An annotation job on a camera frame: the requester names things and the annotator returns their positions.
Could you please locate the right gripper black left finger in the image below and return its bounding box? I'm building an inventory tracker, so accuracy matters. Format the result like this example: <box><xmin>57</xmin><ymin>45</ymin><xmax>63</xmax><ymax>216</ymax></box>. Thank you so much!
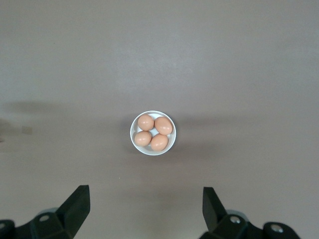
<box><xmin>0</xmin><ymin>184</ymin><xmax>91</xmax><ymax>239</ymax></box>

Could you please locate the white round bowl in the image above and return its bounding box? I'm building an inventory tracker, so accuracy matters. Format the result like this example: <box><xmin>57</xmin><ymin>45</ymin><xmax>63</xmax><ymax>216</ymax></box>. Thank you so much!
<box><xmin>130</xmin><ymin>110</ymin><xmax>177</xmax><ymax>156</ymax></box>

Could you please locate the brown egg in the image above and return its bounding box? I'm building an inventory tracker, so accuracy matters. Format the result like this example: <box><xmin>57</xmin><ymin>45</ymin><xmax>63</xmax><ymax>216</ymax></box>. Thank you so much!
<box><xmin>150</xmin><ymin>133</ymin><xmax>169</xmax><ymax>151</ymax></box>
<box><xmin>155</xmin><ymin>117</ymin><xmax>173</xmax><ymax>135</ymax></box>
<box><xmin>134</xmin><ymin>130</ymin><xmax>153</xmax><ymax>147</ymax></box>
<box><xmin>138</xmin><ymin>114</ymin><xmax>155</xmax><ymax>131</ymax></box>

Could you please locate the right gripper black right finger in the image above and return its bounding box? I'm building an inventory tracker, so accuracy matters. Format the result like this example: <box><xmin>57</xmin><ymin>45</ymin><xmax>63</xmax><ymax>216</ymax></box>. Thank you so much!
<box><xmin>200</xmin><ymin>186</ymin><xmax>302</xmax><ymax>239</ymax></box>

